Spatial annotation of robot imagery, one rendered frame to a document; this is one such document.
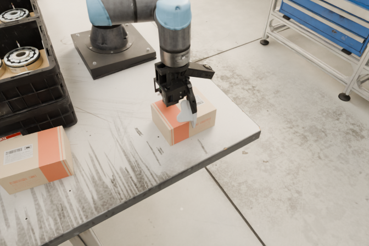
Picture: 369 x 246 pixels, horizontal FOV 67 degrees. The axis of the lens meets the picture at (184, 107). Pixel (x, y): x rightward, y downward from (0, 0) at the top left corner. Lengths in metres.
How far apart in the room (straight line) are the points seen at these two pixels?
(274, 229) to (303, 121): 0.78
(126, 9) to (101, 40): 0.47
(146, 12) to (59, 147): 0.41
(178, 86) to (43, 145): 0.39
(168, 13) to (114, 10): 0.14
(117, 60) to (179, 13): 0.53
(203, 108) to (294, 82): 1.51
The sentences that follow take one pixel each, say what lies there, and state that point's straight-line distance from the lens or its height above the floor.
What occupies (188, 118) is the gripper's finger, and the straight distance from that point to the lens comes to 0.77.
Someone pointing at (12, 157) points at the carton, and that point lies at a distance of 0.84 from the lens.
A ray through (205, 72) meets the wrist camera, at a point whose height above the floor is 0.90.
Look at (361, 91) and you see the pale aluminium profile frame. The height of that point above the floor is 0.13.
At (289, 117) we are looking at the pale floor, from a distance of 1.98.
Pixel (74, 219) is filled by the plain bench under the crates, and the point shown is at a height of 0.70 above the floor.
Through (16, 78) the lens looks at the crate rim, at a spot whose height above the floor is 0.93.
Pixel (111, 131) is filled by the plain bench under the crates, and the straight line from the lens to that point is 0.89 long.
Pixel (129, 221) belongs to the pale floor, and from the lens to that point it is 1.50.
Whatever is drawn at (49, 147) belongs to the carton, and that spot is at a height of 0.77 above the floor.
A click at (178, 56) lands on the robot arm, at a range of 0.66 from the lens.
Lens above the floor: 1.37
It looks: 46 degrees down
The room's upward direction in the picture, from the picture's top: straight up
